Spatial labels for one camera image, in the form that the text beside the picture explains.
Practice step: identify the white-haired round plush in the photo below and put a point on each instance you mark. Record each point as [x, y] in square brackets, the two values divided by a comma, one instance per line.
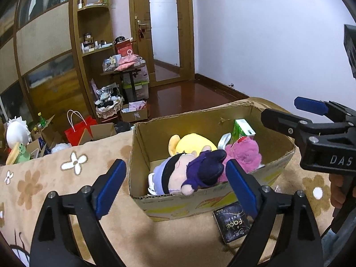
[18, 133]

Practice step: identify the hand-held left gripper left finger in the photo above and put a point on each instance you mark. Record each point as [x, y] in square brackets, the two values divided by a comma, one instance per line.
[110, 189]

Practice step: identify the pink fluffy plush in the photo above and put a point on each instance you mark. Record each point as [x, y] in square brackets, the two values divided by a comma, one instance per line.
[244, 153]

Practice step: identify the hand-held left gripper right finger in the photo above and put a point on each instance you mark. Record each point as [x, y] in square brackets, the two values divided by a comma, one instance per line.
[242, 189]

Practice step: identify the white plush toy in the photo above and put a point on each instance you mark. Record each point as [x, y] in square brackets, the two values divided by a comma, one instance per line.
[224, 141]

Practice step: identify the printed cardboard box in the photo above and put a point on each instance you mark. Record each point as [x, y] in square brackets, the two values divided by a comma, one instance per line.
[167, 208]

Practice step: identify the pink cloth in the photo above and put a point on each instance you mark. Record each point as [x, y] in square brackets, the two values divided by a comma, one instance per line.
[126, 61]

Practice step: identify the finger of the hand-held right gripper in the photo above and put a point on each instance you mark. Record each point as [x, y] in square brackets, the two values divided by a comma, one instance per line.
[278, 121]
[308, 104]

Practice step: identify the small cardboard box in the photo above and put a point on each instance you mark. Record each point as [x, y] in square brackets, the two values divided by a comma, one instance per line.
[136, 115]

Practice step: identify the green frog plush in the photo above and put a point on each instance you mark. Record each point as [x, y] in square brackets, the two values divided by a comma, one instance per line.
[21, 153]

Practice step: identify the red paper bag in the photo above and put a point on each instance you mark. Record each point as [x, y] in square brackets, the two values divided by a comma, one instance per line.
[80, 129]

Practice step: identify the black bag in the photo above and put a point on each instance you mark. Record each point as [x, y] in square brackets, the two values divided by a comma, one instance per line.
[125, 128]

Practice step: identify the white plastic bag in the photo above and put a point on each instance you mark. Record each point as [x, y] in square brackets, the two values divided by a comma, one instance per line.
[61, 148]

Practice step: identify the black tissue packet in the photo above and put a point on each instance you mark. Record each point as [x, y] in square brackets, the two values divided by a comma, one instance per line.
[230, 222]

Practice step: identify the green tissue packet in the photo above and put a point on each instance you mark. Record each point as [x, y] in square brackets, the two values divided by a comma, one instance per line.
[242, 129]

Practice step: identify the lace-trimmed wicker basket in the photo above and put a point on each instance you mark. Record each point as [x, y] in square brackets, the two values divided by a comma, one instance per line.
[108, 111]

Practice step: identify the purple-clothed doll plush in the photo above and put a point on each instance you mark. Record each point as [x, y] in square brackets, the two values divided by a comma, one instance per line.
[172, 172]

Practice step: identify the wooden door with glass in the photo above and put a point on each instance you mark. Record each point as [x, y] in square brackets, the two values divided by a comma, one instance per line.
[141, 5]

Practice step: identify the cardboard box with bottles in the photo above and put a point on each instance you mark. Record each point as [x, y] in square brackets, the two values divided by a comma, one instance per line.
[51, 136]

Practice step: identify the small folding table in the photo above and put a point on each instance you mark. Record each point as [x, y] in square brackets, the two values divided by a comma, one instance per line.
[133, 89]

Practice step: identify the person's right hand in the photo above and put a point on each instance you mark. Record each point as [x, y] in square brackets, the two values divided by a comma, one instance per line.
[337, 192]

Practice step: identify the clear plastic storage bin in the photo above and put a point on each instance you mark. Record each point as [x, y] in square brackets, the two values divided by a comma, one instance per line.
[141, 89]

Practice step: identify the red box with circle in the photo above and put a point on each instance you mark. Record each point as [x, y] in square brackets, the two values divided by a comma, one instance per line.
[122, 48]

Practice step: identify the wooden wardrobe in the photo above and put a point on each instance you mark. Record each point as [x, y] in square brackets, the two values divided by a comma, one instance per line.
[41, 33]

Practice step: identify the wooden corner shelf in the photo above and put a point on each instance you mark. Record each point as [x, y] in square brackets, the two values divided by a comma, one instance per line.
[93, 7]

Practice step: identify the person's right forearm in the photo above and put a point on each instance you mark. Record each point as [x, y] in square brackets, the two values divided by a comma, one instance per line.
[333, 247]

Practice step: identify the yellow flat toy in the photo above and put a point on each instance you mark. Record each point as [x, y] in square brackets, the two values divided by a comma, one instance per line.
[11, 155]

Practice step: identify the yellow dog plush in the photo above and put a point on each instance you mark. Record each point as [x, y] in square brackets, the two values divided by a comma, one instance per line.
[194, 143]

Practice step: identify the flat-flapped cardboard box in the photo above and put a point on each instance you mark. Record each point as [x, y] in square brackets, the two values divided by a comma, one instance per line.
[103, 130]

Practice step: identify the beige flower printed blanket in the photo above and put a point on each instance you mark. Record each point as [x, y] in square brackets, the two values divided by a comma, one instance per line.
[83, 178]

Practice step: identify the green glass bottle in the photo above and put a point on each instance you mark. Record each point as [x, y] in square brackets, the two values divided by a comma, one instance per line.
[42, 121]

